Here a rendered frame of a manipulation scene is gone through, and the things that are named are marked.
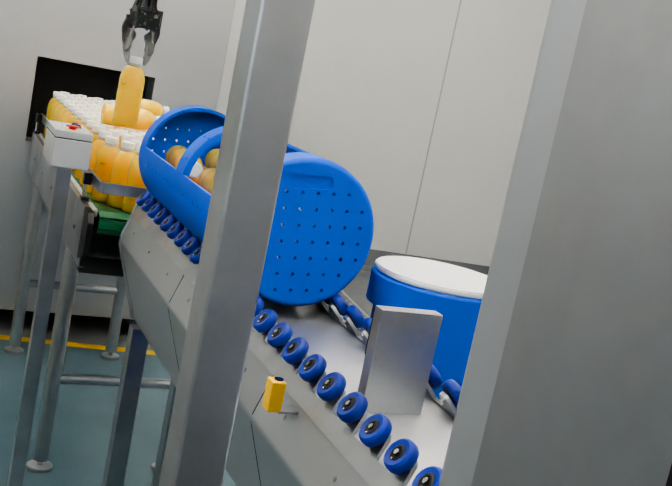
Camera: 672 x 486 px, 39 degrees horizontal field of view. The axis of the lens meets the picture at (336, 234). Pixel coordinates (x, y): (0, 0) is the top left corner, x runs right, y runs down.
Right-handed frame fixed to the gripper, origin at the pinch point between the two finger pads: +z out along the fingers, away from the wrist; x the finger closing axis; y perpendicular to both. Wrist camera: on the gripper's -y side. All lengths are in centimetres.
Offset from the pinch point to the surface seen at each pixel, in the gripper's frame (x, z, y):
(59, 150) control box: -15.9, 27.6, 0.7
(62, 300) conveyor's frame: -4, 77, -24
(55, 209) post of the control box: -13.3, 45.4, -6.8
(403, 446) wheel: 4, 31, 169
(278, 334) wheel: 4, 33, 125
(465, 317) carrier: 47, 30, 112
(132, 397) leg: 10, 88, 22
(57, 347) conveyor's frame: -3, 92, -23
